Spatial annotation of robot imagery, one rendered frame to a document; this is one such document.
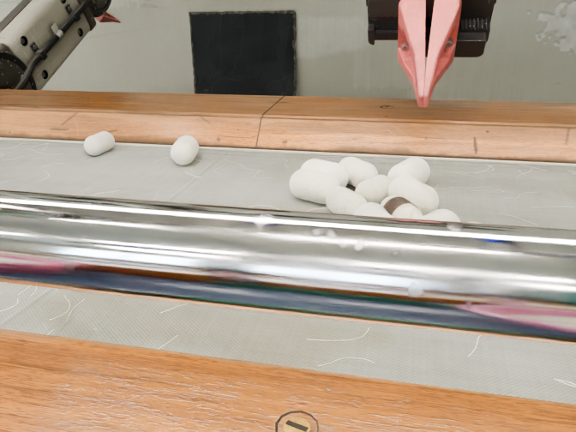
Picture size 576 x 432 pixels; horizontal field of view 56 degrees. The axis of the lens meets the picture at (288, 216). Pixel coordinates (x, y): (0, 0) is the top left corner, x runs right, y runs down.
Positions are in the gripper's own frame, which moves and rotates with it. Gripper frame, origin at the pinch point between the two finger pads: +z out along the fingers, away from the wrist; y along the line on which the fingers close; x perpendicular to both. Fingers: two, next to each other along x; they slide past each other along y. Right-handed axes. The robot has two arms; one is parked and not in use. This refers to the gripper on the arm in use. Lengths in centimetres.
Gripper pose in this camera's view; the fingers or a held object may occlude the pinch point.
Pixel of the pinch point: (423, 93)
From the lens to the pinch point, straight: 44.6
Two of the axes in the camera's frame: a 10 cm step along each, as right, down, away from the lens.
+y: 9.7, 0.7, -2.2
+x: 1.7, 4.3, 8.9
